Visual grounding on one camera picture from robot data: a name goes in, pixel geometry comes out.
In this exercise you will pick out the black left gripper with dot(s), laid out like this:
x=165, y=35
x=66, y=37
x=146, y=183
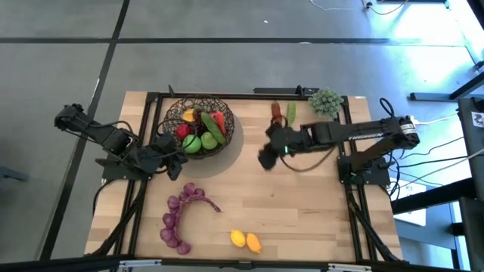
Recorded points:
x=166, y=149

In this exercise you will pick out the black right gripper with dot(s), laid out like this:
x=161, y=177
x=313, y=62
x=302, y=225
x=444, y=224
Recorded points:
x=287, y=140

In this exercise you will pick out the green apple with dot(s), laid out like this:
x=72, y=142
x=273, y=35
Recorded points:
x=192, y=143
x=208, y=140

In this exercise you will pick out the red apple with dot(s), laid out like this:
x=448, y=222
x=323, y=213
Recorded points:
x=182, y=131

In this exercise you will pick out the green cucumber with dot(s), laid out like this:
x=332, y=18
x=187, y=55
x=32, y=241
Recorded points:
x=213, y=127

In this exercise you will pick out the yellow bell pepper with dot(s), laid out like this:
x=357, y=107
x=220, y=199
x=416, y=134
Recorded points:
x=188, y=114

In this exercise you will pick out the yellow lemon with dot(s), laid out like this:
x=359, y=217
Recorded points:
x=238, y=238

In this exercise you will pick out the orange lemon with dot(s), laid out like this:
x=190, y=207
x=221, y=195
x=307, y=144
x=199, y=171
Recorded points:
x=253, y=243

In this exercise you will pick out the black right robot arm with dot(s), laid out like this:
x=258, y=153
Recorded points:
x=359, y=132

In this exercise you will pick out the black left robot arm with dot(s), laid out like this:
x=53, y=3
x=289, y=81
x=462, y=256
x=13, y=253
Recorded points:
x=113, y=138

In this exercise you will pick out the green pea pod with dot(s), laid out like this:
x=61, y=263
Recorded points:
x=291, y=112

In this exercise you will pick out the potted green succulent plant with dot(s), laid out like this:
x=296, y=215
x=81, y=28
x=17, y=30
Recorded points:
x=326, y=102

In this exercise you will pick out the white box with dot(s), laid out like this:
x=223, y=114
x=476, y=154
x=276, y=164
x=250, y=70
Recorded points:
x=410, y=217

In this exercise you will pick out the black desk leg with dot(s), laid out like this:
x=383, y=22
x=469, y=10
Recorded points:
x=435, y=96

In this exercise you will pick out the black floor beam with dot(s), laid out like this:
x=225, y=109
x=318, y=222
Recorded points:
x=435, y=196

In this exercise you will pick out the tall black cabinet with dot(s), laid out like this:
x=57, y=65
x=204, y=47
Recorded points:
x=470, y=170

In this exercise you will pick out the white paper label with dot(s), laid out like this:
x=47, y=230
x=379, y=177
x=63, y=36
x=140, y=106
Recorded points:
x=478, y=119

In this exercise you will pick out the black bracket bar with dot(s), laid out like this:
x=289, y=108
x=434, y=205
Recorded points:
x=283, y=90

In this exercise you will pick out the silver corner bracket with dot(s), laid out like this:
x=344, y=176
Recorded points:
x=349, y=267
x=140, y=263

